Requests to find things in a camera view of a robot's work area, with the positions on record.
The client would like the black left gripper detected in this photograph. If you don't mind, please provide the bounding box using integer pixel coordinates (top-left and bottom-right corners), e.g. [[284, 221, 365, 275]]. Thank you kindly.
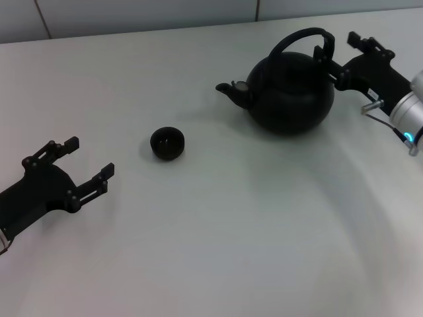
[[0, 135, 116, 241]]

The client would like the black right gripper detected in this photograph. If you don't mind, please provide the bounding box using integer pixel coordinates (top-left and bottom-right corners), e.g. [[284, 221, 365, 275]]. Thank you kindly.
[[312, 31, 412, 116]]

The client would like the right gripper connector with cable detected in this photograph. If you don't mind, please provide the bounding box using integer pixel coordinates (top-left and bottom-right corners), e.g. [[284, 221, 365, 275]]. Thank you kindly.
[[360, 98, 418, 156]]

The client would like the black round teapot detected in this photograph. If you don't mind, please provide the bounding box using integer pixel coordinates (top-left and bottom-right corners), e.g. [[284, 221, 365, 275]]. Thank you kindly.
[[215, 27, 336, 135]]

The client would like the dark brown teacup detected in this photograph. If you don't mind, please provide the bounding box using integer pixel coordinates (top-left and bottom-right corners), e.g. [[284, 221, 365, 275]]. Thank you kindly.
[[150, 126, 185, 162]]

